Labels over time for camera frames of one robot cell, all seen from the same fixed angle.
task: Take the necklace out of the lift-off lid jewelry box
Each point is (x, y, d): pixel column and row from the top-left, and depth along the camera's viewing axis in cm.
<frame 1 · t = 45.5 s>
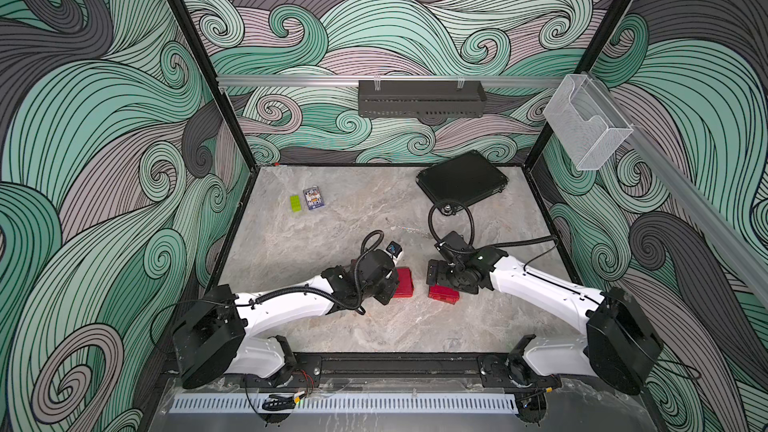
left hand: (394, 276, 81), fingers closed
right hand: (437, 281, 84), fingers open
red jewelry box middle: (405, 286, 87), point 3 cm above the table
black flat case: (467, 177, 114), point 4 cm above the table
green small block: (295, 203, 109), point 2 cm above the table
small card pack: (313, 197, 111), point 2 cm above the table

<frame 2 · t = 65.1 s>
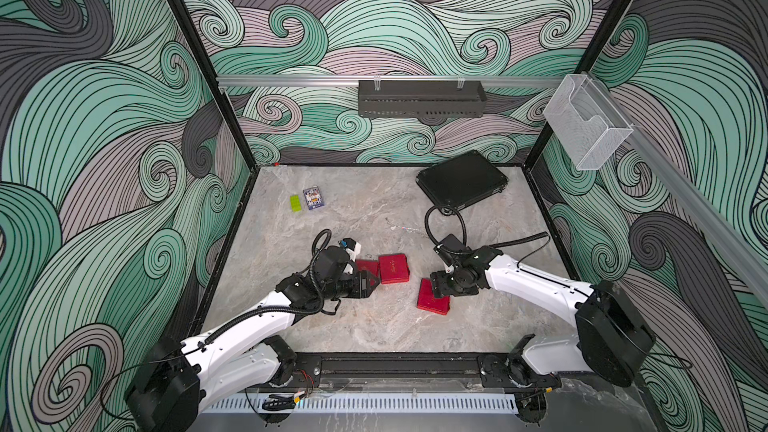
left hand: (374, 279, 78), fingers open
right hand: (441, 291, 84), fingers open
red jewelry box middle: (394, 268, 90), point 4 cm above the table
red jewelry box lid: (427, 302, 83), point 4 cm above the table
the other named things where they were.

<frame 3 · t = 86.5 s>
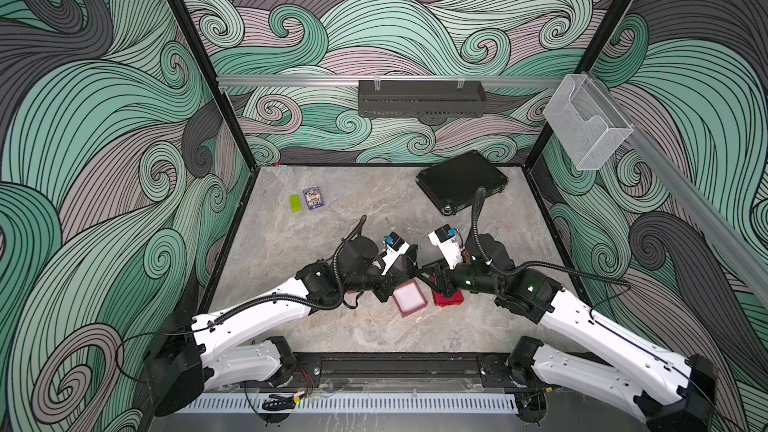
left hand: (407, 274, 71), fingers closed
right hand: (418, 274, 70), fingers open
red jewelry box lid: (443, 301, 87), on the table
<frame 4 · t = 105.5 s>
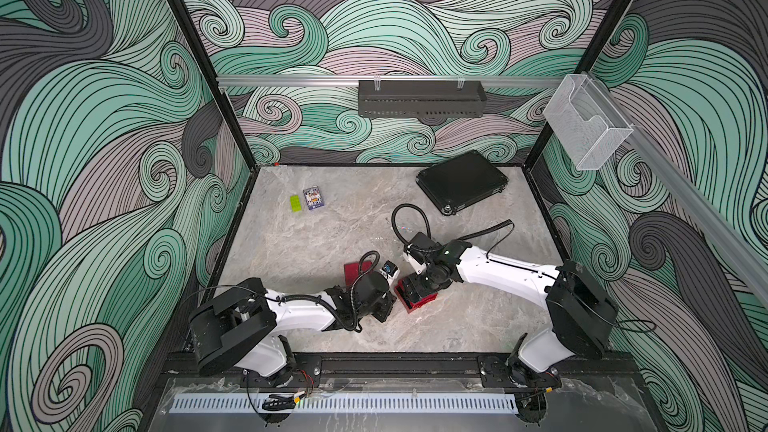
left hand: (394, 295, 84), fingers open
right hand: (414, 292, 83), fingers open
red jewelry box left: (347, 269, 91), point 2 cm above the table
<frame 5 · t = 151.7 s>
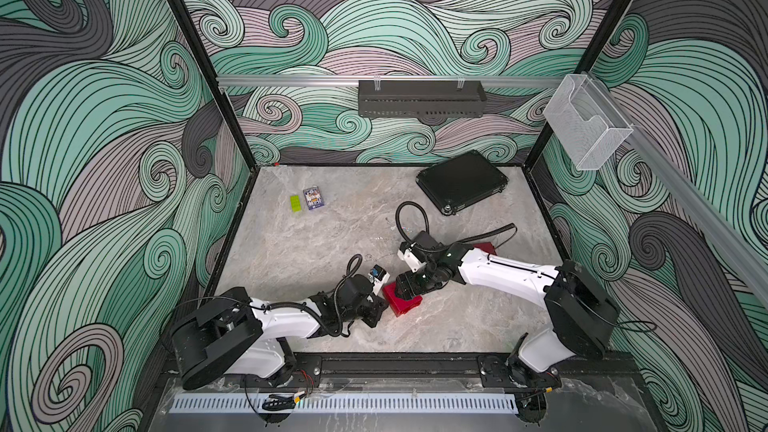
left hand: (388, 301, 83), fingers closed
right hand: (402, 293, 83), fingers open
